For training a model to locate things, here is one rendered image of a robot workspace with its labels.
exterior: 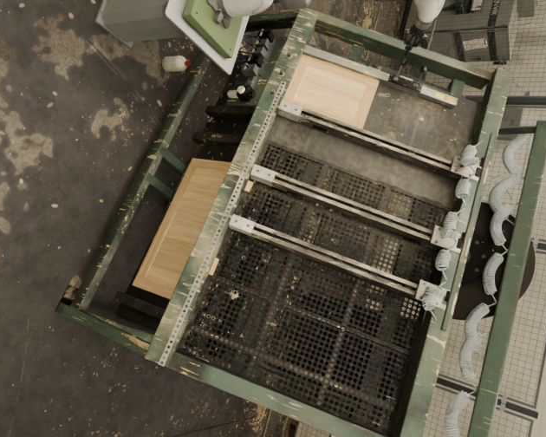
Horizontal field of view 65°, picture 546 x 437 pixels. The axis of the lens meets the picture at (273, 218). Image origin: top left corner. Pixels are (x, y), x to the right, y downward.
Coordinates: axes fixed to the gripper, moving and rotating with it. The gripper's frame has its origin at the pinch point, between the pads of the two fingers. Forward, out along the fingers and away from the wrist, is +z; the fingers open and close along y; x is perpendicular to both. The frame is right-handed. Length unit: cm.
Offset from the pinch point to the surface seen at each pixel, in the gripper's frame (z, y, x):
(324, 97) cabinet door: 14, 35, 39
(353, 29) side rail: 10.6, 33.8, -10.1
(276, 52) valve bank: 12, 71, 23
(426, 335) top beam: 6, -53, 149
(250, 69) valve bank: 5, 79, 44
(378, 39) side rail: 10.5, 17.3, -9.0
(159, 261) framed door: 54, 93, 157
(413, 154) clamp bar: 8, -23, 58
